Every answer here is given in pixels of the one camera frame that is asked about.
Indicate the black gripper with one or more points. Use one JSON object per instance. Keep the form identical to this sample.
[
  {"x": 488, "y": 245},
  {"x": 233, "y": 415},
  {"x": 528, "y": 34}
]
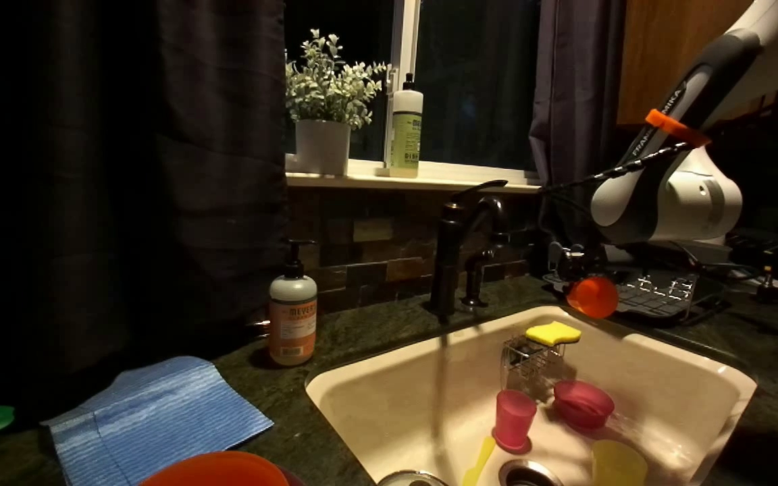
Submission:
[{"x": 576, "y": 260}]

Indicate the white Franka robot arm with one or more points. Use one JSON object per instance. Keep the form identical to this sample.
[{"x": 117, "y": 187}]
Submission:
[{"x": 687, "y": 197}]

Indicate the pink plastic cup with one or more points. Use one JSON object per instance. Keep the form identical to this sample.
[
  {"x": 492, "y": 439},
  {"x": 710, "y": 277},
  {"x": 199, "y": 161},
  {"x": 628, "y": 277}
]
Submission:
[{"x": 515, "y": 422}]

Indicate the metal sink drain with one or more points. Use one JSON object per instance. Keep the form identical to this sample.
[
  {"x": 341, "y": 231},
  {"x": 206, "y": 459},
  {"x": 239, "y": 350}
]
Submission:
[{"x": 534, "y": 474}]

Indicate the white kitchen sink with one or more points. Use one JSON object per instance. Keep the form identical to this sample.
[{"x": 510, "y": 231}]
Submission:
[{"x": 390, "y": 396}]

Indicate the yellow sponge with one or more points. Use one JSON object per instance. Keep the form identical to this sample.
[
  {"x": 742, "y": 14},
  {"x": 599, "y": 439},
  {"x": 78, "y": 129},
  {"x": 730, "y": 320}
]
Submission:
[{"x": 552, "y": 334}]

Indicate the black kitchen faucet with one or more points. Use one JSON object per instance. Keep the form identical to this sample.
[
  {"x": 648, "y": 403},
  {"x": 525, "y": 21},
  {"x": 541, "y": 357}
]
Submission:
[{"x": 447, "y": 260}]

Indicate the narrow dark curtain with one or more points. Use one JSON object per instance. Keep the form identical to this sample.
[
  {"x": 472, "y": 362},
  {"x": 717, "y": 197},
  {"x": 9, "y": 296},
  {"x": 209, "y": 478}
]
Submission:
[{"x": 580, "y": 91}]

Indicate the green dish soap bottle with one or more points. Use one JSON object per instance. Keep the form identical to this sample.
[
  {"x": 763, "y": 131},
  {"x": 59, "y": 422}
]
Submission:
[{"x": 403, "y": 131}]

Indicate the yellow plastic utensil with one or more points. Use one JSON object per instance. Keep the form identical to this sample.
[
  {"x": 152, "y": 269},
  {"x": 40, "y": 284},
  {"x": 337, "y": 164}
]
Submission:
[{"x": 478, "y": 462}]

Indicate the glass pot lid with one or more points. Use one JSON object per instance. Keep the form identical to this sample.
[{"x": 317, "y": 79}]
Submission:
[{"x": 407, "y": 478}]

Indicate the potted plant white pot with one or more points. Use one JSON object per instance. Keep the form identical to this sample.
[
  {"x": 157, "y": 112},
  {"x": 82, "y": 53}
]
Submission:
[{"x": 325, "y": 135}]

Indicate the orange label soap dispenser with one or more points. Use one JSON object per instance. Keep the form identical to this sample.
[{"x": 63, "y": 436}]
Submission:
[{"x": 293, "y": 315}]

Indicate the orange plastic bowl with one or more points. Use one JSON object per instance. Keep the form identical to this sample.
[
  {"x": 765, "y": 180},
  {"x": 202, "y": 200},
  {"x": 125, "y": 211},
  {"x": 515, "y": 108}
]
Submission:
[{"x": 218, "y": 470}]

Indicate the large dark curtain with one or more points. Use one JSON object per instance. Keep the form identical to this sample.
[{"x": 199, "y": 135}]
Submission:
[{"x": 137, "y": 180}]

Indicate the blue cleaning cloth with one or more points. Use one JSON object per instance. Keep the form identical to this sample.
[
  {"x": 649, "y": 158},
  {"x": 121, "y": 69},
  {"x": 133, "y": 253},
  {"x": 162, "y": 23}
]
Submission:
[{"x": 156, "y": 420}]

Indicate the white window frame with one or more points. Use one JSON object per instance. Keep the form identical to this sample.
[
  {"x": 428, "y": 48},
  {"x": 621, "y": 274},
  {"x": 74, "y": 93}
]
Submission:
[{"x": 407, "y": 172}]

